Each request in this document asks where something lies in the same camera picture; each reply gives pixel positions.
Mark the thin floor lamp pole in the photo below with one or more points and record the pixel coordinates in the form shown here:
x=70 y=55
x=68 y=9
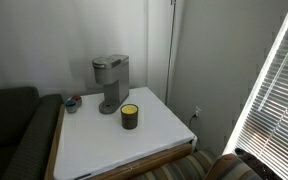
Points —
x=173 y=14

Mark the dark grey sofa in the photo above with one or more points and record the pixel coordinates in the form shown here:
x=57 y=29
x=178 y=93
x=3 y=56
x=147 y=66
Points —
x=27 y=125

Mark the blue succulent in pot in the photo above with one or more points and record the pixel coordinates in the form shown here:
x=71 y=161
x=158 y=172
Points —
x=70 y=106

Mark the striped sofa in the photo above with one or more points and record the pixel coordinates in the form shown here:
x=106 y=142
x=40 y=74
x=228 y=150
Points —
x=207 y=165

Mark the grey coffeemaker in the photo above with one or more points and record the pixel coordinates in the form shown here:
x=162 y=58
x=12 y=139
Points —
x=112 y=73

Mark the wall outlet with plug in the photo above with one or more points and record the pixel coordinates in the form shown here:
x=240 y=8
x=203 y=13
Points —
x=196 y=115

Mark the white window blinds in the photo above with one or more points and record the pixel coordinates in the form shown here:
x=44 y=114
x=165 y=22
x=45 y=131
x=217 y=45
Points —
x=262 y=127

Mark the dark glass yellow candle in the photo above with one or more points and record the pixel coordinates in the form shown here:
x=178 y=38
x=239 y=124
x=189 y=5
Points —
x=129 y=115

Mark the wooden side table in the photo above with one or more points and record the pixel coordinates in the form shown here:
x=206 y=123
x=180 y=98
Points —
x=125 y=171

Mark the white table top board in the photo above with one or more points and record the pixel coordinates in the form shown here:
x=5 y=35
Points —
x=92 y=143

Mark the red succulent in pot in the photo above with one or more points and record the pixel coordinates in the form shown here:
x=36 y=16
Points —
x=77 y=99

